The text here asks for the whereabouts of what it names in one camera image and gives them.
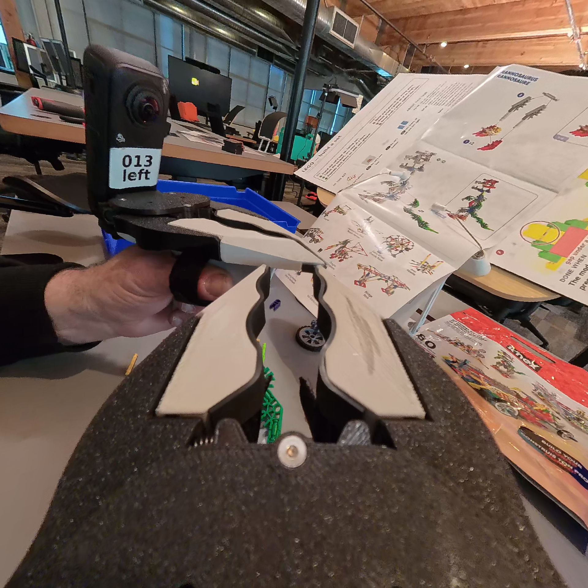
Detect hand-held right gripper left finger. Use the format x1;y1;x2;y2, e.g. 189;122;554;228
155;266;273;430

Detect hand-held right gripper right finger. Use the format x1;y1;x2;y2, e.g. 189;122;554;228
314;266;427;422

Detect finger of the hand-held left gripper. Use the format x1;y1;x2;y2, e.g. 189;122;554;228
168;218;328;273
214;209;307;245

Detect person's left forearm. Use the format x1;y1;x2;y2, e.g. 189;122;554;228
0;255;99;367

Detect person's left hand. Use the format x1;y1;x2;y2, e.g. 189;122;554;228
43;246;234;345

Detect blue plastic bin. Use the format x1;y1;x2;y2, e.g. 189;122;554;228
102;179;301;258

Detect black toy wheel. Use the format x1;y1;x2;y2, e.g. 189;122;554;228
296;324;327;353

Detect long wooden desk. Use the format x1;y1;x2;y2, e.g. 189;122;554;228
0;87;297;177

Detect pile of green connector pieces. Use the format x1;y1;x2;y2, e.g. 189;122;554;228
257;340;284;444

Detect red and black tool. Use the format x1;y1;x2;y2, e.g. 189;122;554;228
30;96;86;125

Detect clear sheet stand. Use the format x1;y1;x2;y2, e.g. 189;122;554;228
390;271;454;336

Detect black computer monitor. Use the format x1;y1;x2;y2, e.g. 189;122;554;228
168;55;232;124

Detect white office chair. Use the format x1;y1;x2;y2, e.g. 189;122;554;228
256;111;288;153

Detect black vertical pole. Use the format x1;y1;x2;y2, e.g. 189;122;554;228
276;0;321;203

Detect white gooseneck clip holder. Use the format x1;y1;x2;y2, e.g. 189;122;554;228
363;169;492;277

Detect brick figure task sheet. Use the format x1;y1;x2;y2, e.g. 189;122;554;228
294;71;588;306

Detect red K'nex box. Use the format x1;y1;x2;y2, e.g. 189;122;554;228
416;308;588;529

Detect toy model instruction sheet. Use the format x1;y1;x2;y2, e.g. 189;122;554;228
275;64;588;322

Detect metal air duct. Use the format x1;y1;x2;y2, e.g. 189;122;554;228
202;0;405;76

